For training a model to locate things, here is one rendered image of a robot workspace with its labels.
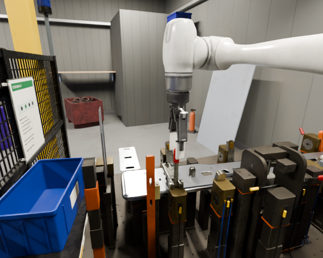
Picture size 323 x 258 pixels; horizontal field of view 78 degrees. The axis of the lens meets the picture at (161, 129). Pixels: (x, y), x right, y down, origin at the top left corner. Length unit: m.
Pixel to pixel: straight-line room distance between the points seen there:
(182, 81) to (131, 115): 4.48
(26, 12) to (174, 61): 0.86
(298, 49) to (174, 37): 0.32
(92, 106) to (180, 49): 4.69
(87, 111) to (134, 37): 2.08
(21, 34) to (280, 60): 1.14
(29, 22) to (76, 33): 5.13
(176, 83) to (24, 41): 0.87
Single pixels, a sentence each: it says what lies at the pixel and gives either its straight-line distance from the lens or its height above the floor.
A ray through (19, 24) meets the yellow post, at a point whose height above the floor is 1.68.
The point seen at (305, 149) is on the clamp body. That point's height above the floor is 0.96.
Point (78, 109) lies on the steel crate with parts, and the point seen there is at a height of 0.49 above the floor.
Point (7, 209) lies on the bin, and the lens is 0.73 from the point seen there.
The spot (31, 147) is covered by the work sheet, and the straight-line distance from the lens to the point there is 0.95.
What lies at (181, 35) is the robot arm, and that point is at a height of 1.58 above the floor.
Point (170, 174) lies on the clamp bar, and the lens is 0.84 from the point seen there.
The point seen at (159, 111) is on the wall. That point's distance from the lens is 5.28.
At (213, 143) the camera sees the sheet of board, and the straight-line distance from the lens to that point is 3.77.
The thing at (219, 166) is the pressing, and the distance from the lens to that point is 1.10.
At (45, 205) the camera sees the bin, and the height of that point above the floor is 1.03.
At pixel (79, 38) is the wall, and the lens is 6.38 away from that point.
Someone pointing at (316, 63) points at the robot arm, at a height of 1.50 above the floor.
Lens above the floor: 1.50
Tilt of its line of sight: 18 degrees down
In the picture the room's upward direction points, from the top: straight up
